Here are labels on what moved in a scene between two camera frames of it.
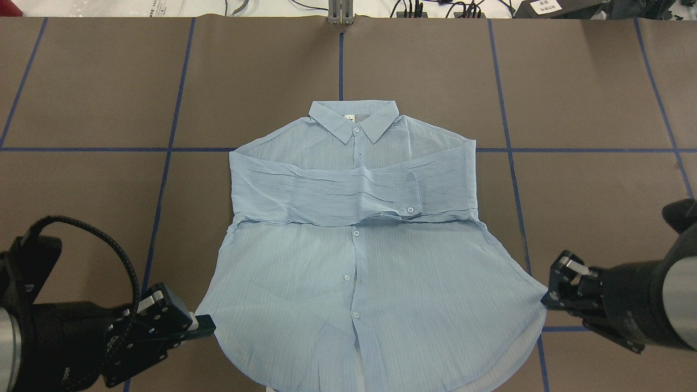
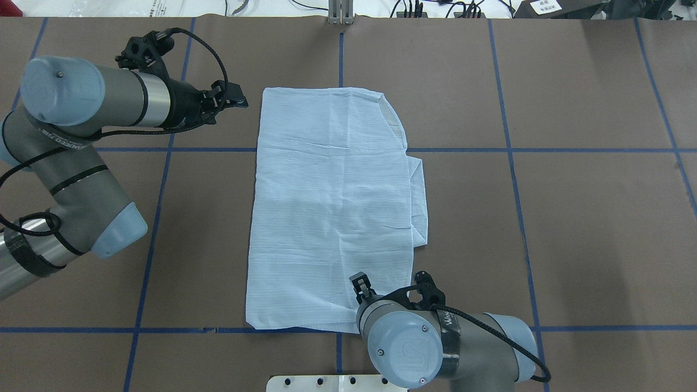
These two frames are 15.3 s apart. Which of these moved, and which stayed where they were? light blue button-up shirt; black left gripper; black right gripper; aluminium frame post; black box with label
Moved: black right gripper; black left gripper; light blue button-up shirt
Stayed: black box with label; aluminium frame post
